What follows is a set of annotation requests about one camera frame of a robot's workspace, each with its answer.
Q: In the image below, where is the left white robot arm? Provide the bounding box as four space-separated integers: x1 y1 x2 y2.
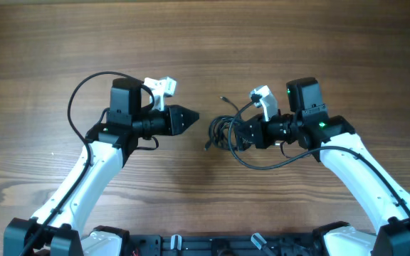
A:
3 74 199 255

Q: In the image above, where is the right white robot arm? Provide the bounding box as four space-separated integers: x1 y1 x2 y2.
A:
228 77 410 255

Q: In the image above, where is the black USB cable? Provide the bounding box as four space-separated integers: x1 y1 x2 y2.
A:
204 95 252 152

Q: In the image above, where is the right camera black cable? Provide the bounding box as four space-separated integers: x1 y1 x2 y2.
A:
227 94 410 256

